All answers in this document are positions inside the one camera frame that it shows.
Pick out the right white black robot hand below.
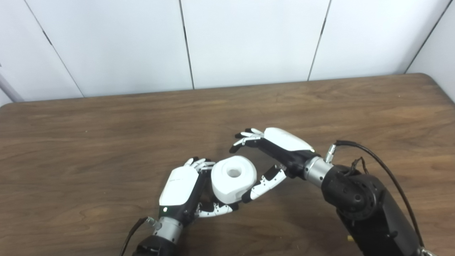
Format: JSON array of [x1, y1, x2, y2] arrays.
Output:
[[229, 127, 317, 204]]

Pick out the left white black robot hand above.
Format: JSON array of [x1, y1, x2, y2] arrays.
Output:
[[158, 157, 240, 227]]

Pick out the round white piece with hole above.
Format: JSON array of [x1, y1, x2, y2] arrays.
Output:
[[211, 155, 258, 205]]

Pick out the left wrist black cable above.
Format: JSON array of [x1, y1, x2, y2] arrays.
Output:
[[119, 216, 161, 256]]

